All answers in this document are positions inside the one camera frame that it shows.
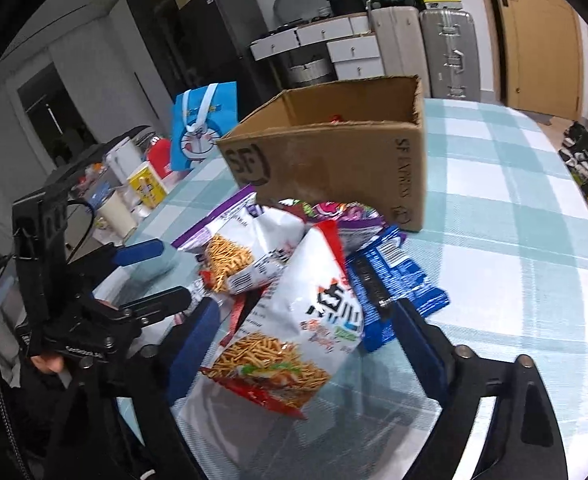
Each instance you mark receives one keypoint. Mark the dark tall cabinet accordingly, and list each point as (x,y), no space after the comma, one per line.
(149,35)

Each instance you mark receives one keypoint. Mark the purple edged white snack packet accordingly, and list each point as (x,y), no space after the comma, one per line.
(206,222)

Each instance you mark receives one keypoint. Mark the black refrigerator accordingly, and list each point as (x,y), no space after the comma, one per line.
(224,35)

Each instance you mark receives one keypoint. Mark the clear plastic container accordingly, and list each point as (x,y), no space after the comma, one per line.
(91,185)

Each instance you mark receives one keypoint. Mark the blue cookie packet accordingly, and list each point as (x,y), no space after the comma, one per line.
(376,332)
(403,280)

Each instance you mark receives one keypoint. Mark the red snack packet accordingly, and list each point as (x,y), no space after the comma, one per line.
(335,119)

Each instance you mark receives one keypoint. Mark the teal checkered tablecloth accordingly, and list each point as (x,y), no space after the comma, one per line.
(498,210)

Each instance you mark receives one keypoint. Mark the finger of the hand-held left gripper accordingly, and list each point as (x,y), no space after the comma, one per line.
(139,252)
(159,302)

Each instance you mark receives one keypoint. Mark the large white noodle snack bag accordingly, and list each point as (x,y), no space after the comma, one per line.
(304,290)

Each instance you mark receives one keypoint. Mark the silver suitcase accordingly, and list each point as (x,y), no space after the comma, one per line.
(448,55)

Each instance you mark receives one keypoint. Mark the wooden door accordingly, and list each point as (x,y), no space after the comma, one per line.
(538,35)

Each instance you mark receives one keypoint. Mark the brown cardboard box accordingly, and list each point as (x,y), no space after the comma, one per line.
(334,165)

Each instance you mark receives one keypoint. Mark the white cup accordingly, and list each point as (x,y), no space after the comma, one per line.
(116,215)

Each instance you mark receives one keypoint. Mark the person's left hand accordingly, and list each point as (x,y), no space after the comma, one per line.
(46,363)

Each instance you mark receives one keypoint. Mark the small white noodle snack bag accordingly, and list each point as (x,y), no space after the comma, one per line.
(259,240)

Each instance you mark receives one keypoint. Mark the purple pink snack packet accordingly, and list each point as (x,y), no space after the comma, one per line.
(353,220)

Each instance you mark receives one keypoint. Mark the grey oval tray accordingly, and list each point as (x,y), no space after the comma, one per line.
(299,0)

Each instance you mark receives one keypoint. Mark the woven laundry basket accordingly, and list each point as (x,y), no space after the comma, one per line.
(309,72)

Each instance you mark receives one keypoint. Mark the beige suitcase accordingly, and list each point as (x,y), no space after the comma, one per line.
(398,50)

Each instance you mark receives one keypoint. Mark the red round object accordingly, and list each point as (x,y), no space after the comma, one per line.
(160,157)

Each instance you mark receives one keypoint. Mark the white kettle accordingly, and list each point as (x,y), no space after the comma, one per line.
(124,160)

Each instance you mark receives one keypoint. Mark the blue cartoon gift bag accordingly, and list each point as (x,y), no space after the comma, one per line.
(199,130)

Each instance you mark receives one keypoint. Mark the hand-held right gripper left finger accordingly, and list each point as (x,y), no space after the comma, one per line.
(194,350)

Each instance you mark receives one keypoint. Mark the white drawer desk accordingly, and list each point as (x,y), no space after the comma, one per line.
(344,50)

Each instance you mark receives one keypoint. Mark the pile of shoes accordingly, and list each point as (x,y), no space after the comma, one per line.
(586,155)

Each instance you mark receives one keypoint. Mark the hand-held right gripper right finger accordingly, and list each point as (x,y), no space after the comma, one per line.
(418,355)

